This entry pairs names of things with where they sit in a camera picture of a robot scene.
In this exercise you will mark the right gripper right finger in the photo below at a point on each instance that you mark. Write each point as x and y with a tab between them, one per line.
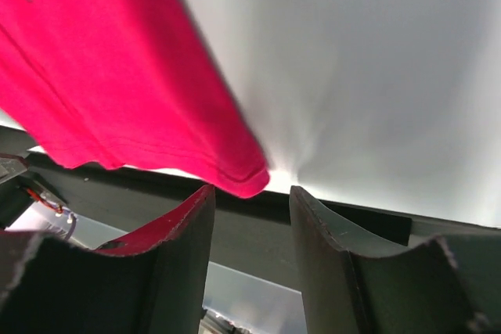
354	281

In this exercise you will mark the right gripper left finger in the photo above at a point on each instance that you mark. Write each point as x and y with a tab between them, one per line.
150	280

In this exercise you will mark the red t shirt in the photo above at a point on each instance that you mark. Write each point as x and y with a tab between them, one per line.
124	83

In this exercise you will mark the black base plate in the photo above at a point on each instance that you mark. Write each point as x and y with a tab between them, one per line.
250	235

